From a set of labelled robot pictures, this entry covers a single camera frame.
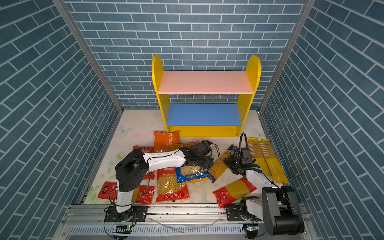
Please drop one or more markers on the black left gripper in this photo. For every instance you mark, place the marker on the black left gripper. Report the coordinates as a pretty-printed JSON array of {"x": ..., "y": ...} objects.
[{"x": 209, "y": 163}]

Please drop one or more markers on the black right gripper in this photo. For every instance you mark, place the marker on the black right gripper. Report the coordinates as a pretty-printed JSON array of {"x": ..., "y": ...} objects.
[{"x": 229, "y": 160}]

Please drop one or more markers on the dark blue spaghetti bag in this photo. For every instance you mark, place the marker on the dark blue spaghetti bag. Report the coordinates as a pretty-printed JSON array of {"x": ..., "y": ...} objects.
[{"x": 219, "y": 166}]

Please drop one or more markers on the yellow spaghetti box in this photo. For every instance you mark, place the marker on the yellow spaghetti box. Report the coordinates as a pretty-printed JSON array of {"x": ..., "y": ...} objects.
[
  {"x": 258, "y": 149},
  {"x": 275, "y": 166}
]

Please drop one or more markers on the blue elbow pasta bag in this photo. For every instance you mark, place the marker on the blue elbow pasta bag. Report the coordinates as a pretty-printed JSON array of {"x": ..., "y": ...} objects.
[{"x": 190, "y": 174}]

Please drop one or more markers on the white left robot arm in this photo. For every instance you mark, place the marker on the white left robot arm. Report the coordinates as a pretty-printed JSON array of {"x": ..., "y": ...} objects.
[{"x": 131, "y": 170}]

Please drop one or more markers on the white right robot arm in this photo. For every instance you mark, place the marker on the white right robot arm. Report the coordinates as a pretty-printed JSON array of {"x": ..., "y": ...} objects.
[{"x": 279, "y": 207}]

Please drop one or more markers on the orange pasta bag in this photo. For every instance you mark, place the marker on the orange pasta bag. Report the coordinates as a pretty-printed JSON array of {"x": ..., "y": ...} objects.
[{"x": 164, "y": 140}]

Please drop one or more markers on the red macaroni bag front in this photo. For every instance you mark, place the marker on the red macaroni bag front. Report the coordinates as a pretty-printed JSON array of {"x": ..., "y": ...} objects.
[{"x": 168, "y": 187}]

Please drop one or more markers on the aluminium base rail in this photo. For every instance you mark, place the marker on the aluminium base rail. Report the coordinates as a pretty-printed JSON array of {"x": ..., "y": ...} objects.
[{"x": 170, "y": 222}]

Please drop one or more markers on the aluminium corner post right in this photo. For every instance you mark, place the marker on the aluminium corner post right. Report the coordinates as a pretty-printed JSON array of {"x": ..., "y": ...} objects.
[{"x": 303, "y": 16}]

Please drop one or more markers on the aluminium corner post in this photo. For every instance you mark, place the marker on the aluminium corner post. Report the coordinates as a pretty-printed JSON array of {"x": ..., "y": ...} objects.
[
  {"x": 303, "y": 16},
  {"x": 81, "y": 41}
]

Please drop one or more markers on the aluminium corner post left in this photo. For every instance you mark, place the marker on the aluminium corner post left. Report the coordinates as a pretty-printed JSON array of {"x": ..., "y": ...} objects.
[{"x": 81, "y": 41}]

